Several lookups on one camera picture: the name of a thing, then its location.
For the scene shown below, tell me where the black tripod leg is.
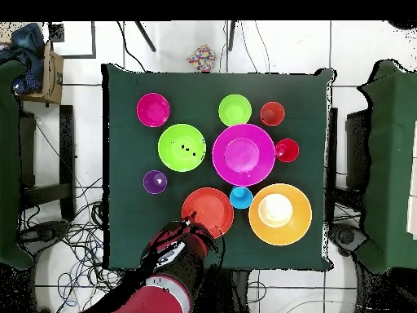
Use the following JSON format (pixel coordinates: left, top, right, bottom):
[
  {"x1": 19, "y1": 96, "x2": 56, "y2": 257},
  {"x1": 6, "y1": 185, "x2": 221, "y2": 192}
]
[
  {"x1": 227, "y1": 20, "x2": 236, "y2": 51},
  {"x1": 134, "y1": 20, "x2": 156, "y2": 52}
]

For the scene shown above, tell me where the dark green table cloth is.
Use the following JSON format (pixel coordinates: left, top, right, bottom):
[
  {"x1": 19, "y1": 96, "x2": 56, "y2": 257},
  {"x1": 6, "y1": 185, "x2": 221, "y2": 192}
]
[{"x1": 101, "y1": 63, "x2": 336, "y2": 271}]

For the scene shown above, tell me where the large pink bowl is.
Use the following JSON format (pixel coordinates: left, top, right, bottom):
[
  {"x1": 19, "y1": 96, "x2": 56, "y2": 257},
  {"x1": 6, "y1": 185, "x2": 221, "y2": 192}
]
[{"x1": 212, "y1": 123, "x2": 277, "y2": 187}]

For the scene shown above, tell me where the blue cable loop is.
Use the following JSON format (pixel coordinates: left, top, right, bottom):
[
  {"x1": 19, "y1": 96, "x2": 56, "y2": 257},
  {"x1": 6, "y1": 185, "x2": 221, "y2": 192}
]
[{"x1": 57, "y1": 272, "x2": 80, "y2": 308}]

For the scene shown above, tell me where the large orange bowl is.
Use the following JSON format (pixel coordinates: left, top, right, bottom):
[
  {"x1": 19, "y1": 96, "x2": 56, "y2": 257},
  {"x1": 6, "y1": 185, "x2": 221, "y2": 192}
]
[{"x1": 248, "y1": 183, "x2": 313, "y2": 246}]

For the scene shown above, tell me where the purple cup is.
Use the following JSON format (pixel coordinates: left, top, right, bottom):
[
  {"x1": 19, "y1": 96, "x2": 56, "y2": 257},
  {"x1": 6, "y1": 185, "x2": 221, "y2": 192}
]
[{"x1": 143, "y1": 170, "x2": 169, "y2": 196}]

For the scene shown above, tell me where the blue cloth bundle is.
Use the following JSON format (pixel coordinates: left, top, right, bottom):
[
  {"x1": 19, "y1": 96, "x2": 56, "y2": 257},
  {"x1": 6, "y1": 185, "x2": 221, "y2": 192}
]
[{"x1": 0, "y1": 22, "x2": 46, "y2": 94}]

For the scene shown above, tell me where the blue cup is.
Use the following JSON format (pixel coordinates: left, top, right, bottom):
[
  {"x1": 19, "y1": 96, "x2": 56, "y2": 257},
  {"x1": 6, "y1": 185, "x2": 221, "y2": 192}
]
[{"x1": 229, "y1": 186, "x2": 254, "y2": 210}]

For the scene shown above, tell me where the large green bowl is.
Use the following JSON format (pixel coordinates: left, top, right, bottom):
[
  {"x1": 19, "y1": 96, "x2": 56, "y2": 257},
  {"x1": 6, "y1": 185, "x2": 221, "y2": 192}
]
[{"x1": 157, "y1": 123, "x2": 207, "y2": 173}]

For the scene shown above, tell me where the black metal frame stand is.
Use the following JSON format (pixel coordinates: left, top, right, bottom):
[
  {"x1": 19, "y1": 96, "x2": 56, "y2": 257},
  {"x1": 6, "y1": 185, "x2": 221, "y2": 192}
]
[
  {"x1": 19, "y1": 104, "x2": 77, "y2": 223},
  {"x1": 325, "y1": 107, "x2": 372, "y2": 226}
]

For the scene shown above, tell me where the thin black square frame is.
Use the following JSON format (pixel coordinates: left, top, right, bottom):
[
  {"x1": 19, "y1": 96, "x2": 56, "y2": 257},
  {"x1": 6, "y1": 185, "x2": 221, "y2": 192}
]
[{"x1": 48, "y1": 20, "x2": 97, "y2": 60}]

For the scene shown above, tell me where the thin black cable loop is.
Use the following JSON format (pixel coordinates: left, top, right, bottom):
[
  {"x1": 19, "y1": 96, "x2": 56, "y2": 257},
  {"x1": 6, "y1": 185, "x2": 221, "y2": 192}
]
[{"x1": 247, "y1": 280, "x2": 267, "y2": 303}]

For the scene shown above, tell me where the tangle of black cables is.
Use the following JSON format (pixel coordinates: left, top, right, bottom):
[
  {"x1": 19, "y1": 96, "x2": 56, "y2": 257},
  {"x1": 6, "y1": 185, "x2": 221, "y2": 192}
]
[{"x1": 19, "y1": 177, "x2": 131, "y2": 313}]

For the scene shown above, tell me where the small pink bowl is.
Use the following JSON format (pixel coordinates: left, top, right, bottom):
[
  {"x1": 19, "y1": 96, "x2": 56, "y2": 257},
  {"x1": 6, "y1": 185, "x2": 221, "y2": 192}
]
[{"x1": 135, "y1": 92, "x2": 171, "y2": 129}]

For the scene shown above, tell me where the brown cardboard box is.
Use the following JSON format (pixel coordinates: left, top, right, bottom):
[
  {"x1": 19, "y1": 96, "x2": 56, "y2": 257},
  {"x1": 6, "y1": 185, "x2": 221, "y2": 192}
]
[{"x1": 17, "y1": 42, "x2": 65, "y2": 105}]

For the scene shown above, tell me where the green cloth covered side table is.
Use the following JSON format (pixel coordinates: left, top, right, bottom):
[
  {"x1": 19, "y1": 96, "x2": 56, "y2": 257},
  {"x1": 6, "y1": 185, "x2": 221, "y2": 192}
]
[
  {"x1": 0, "y1": 60, "x2": 35, "y2": 271},
  {"x1": 356, "y1": 59, "x2": 417, "y2": 274}
]

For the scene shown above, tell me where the red-orange bowl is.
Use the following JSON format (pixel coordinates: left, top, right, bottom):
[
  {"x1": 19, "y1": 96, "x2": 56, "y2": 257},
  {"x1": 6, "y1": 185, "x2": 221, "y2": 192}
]
[{"x1": 181, "y1": 187, "x2": 235, "y2": 240}]

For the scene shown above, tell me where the small green bowl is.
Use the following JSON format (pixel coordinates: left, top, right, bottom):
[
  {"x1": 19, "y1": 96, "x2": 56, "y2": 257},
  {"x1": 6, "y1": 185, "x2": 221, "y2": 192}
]
[{"x1": 217, "y1": 94, "x2": 252, "y2": 127}]

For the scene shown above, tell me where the black pedestal leg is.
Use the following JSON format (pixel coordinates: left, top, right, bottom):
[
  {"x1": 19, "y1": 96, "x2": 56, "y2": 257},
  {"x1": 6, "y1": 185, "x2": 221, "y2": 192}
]
[
  {"x1": 328, "y1": 223, "x2": 369, "y2": 258},
  {"x1": 15, "y1": 219, "x2": 71, "y2": 258}
]

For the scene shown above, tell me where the colourful patterned box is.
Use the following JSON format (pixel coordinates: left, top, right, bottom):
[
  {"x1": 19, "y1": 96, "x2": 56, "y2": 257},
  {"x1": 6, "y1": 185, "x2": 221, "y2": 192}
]
[{"x1": 187, "y1": 44, "x2": 217, "y2": 73}]

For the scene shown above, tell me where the red-orange cup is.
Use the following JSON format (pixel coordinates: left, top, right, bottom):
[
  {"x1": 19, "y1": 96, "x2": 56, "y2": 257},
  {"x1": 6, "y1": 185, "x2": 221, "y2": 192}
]
[{"x1": 259, "y1": 101, "x2": 286, "y2": 127}]

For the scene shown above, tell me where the red cup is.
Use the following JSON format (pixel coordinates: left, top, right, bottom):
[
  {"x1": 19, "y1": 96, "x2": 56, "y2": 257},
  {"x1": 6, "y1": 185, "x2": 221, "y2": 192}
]
[{"x1": 274, "y1": 138, "x2": 300, "y2": 163}]

